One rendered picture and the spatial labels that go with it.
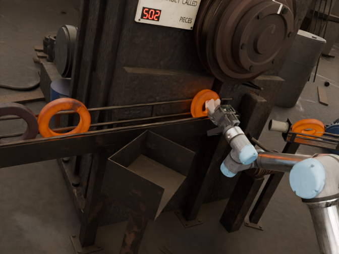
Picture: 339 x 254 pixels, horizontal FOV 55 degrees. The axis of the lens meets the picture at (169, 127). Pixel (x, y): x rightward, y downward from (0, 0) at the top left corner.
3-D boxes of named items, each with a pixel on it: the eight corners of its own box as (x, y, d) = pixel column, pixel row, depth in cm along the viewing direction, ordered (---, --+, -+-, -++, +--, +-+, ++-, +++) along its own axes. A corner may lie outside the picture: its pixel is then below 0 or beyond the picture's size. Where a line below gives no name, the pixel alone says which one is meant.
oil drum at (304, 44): (243, 87, 438) (270, 21, 397) (273, 87, 471) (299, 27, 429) (274, 108, 397) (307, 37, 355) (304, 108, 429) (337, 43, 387)
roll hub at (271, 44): (222, 66, 131) (247, -6, 118) (268, 69, 146) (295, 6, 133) (230, 71, 127) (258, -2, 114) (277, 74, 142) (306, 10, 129)
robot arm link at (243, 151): (238, 168, 130) (248, 154, 124) (224, 147, 136) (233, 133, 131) (252, 165, 134) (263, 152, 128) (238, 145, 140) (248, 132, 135)
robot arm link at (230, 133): (238, 144, 140) (224, 145, 135) (233, 136, 142) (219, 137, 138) (247, 132, 135) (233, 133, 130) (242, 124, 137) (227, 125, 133)
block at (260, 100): (228, 130, 178) (243, 90, 167) (238, 129, 182) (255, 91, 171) (240, 141, 170) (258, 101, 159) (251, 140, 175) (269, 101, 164)
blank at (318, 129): (290, 135, 179) (291, 140, 177) (293, 118, 166) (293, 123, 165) (321, 135, 175) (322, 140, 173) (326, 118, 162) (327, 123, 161)
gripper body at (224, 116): (229, 103, 143) (243, 123, 136) (220, 117, 149) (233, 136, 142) (216, 103, 139) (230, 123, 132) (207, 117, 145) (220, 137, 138)
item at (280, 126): (267, 127, 177) (270, 117, 174) (283, 130, 176) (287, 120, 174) (269, 132, 171) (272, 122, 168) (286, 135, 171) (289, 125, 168)
